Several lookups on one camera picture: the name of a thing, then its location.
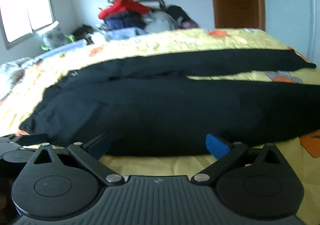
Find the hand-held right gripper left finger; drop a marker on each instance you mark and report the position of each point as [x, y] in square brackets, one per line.
[97, 147]

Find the pile of clothes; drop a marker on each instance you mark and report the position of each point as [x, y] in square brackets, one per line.
[155, 15]

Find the navy jacket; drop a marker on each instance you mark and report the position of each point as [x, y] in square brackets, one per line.
[123, 21]

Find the yellow printed blanket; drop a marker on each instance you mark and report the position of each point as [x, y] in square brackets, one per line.
[190, 39]

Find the white and green plastic bag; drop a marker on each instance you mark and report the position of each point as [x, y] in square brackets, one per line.
[53, 36]

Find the red jacket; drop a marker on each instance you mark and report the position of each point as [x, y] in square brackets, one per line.
[122, 6]

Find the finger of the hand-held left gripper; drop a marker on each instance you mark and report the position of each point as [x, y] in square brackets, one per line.
[32, 139]

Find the window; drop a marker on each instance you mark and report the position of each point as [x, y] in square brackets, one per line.
[23, 15]

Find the black pants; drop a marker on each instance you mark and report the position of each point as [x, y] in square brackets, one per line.
[160, 105]

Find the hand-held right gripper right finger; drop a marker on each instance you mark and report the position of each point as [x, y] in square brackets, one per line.
[215, 146]

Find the purple cloth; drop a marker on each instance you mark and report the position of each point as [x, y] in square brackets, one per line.
[190, 24]

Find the patterned pillow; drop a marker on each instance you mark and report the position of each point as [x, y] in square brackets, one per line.
[11, 72]

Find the black bag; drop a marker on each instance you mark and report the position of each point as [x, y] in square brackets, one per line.
[82, 31]

